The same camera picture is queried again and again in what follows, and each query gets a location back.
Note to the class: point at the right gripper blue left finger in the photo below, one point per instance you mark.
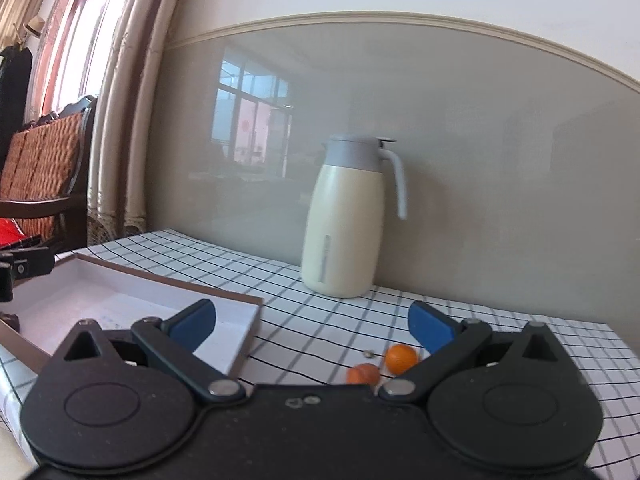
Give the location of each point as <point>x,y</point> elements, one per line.
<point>169,346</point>

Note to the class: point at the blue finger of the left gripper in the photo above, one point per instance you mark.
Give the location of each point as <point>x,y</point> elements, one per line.
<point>32,261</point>

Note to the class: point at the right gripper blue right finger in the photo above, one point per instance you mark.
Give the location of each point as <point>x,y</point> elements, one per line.
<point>450,346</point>

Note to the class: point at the orange mandarin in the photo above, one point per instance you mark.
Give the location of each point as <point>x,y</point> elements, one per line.
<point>399,358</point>

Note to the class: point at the carrot piece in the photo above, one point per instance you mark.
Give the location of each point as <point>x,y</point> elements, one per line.
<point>363,374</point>

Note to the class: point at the red bag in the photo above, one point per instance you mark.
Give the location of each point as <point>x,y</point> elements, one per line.
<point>10,232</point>

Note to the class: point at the brown cardboard box tray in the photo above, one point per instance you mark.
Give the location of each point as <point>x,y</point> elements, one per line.
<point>82,287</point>

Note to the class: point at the wooden bench with cushion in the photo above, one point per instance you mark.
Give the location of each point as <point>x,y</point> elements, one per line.
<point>44,181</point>

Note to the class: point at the beige lace curtain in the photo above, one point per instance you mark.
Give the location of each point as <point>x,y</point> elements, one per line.
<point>120,134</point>

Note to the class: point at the white grid tablecloth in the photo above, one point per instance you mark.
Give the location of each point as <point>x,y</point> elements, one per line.
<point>546,398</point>

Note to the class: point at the cream thermos jug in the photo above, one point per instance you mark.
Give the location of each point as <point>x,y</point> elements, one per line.
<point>344,228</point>

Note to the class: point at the dark hanging coat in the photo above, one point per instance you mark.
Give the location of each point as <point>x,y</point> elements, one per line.
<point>15,74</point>

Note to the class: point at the straw hat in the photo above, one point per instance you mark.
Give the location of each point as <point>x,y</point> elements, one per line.
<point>35,26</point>

